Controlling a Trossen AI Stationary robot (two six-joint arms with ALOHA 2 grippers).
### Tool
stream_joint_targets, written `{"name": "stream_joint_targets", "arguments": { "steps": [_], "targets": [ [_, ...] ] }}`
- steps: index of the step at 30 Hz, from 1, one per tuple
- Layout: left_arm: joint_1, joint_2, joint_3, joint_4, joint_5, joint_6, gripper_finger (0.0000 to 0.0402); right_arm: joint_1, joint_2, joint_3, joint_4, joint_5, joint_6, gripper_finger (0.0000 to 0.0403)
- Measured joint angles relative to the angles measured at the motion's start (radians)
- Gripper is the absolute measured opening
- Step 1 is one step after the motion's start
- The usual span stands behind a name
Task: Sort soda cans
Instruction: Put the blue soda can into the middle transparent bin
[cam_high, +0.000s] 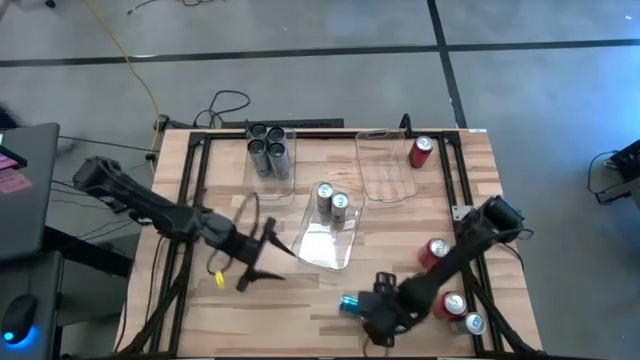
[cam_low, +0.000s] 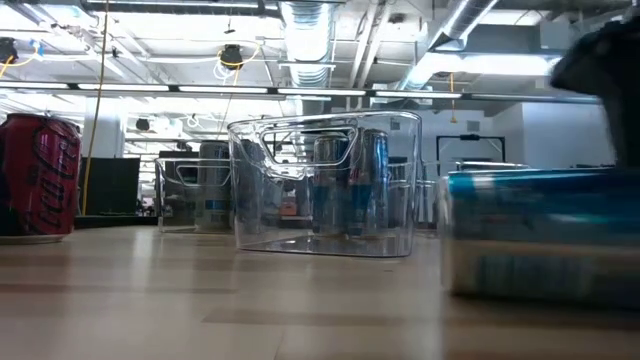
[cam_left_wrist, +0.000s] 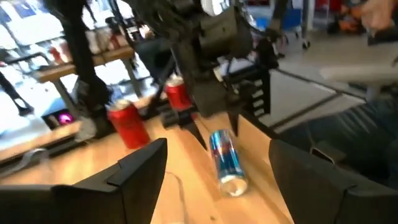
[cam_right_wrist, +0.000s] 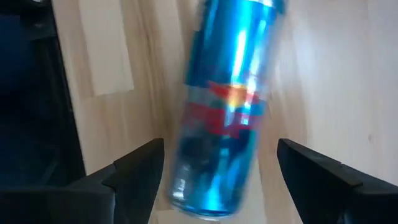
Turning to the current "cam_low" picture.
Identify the black frame stand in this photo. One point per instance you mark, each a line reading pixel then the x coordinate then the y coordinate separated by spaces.
pixel 470 137

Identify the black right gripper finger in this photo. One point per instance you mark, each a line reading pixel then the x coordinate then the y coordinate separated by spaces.
pixel 627 130

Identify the red Coca-Cola can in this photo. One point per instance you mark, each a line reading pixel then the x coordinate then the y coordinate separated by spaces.
pixel 40 175

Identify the silver corrugated ceiling duct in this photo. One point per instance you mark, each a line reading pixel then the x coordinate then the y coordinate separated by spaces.
pixel 306 40

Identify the black round ceiling device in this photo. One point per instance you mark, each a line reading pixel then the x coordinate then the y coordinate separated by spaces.
pixel 231 56
pixel 7 50

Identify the black aluminium table frame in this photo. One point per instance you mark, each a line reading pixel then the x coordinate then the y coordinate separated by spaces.
pixel 115 221

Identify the silver diagonal ceiling duct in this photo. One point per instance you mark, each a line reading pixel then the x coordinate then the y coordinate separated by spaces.
pixel 460 20

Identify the long linear light fixture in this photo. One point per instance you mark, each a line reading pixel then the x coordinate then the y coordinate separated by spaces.
pixel 320 92

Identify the clear plastic bin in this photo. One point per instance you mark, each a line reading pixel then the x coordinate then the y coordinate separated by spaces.
pixel 432 195
pixel 400 200
pixel 172 200

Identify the black partition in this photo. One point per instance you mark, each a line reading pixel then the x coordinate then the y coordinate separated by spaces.
pixel 110 185

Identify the white pillar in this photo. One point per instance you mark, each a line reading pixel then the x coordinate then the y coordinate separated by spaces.
pixel 107 135

